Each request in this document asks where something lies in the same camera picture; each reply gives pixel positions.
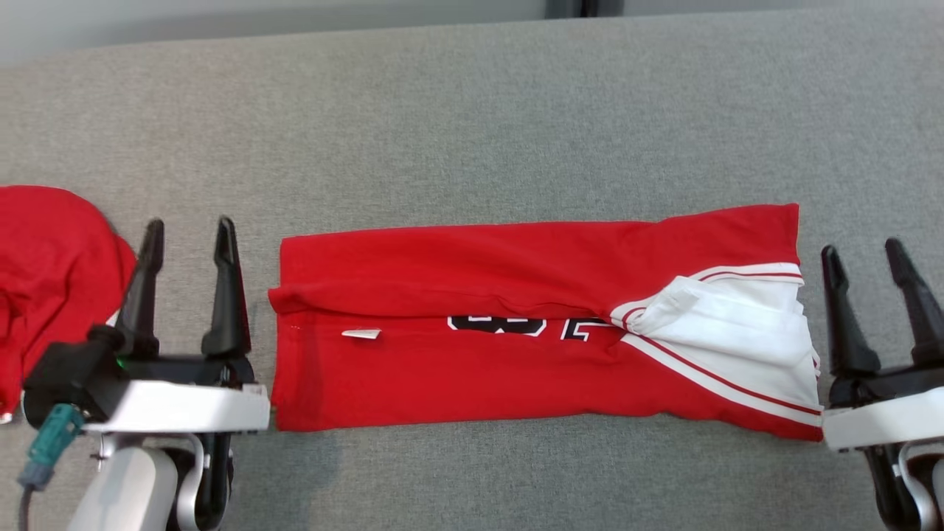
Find grey partition post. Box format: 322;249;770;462
544;0;624;19

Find red jersey with white trim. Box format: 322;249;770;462
267;203;825;443

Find teal cable connector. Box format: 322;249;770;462
16;403;86;491

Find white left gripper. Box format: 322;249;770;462
81;215;271;436

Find red shorts with white stripe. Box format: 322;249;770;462
0;184;139;417

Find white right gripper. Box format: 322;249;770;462
820;237;944;452

